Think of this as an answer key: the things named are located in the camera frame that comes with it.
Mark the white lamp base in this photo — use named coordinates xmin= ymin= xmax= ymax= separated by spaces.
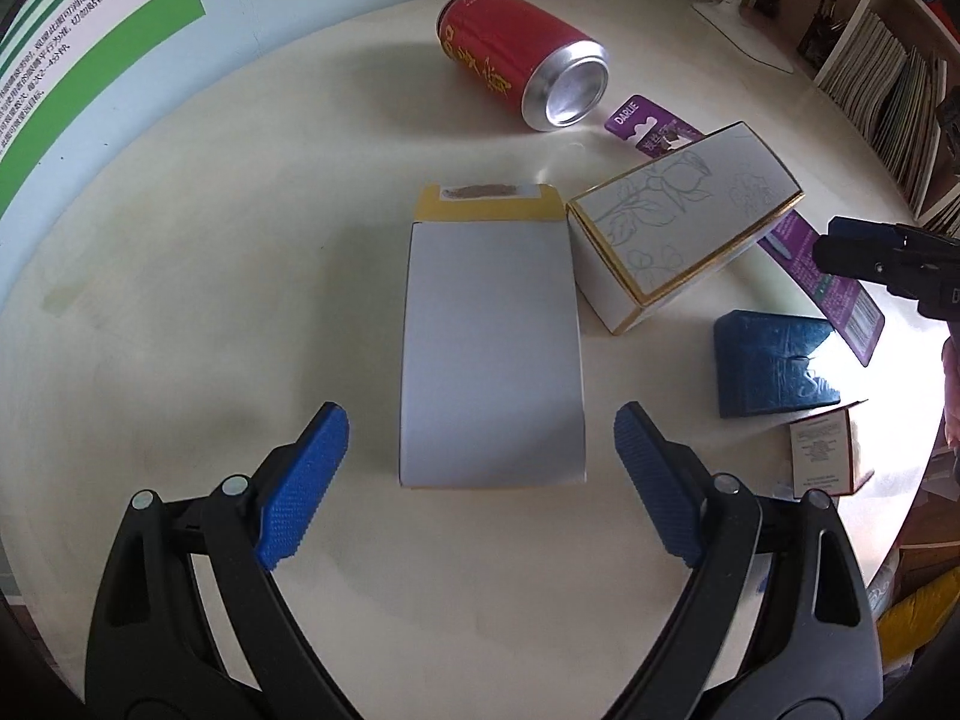
xmin=691 ymin=0 xmax=796 ymax=74

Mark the yellow bag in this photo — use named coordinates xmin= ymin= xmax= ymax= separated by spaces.
xmin=876 ymin=583 xmax=940 ymax=682

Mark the white floral box gold trim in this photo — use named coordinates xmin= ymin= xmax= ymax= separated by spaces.
xmin=566 ymin=121 xmax=805 ymax=335

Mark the red drink can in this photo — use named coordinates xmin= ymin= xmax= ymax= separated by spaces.
xmin=433 ymin=0 xmax=610 ymax=131

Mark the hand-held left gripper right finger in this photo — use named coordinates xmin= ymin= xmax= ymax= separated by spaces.
xmin=613 ymin=401 xmax=880 ymax=720

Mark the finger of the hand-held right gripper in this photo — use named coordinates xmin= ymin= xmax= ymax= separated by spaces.
xmin=828 ymin=216 xmax=960 ymax=247
xmin=814 ymin=236 xmax=960 ymax=320

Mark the row of thin magazines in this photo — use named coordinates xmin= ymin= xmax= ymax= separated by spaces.
xmin=821 ymin=10 xmax=952 ymax=202

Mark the white box with yellow flap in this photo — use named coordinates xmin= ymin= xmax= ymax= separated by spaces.
xmin=396 ymin=184 xmax=587 ymax=490

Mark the small white orange box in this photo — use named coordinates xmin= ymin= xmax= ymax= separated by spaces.
xmin=789 ymin=400 xmax=876 ymax=497

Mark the dark blue embossed box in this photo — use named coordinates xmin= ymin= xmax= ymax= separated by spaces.
xmin=712 ymin=309 xmax=839 ymax=419

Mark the green white wall poster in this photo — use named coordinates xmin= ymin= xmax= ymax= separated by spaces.
xmin=0 ymin=0 xmax=208 ymax=220

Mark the purple card package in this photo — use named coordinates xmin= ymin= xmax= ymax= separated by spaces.
xmin=604 ymin=94 xmax=886 ymax=367

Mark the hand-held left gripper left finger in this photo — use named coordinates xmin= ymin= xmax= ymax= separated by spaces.
xmin=85 ymin=401 xmax=361 ymax=720

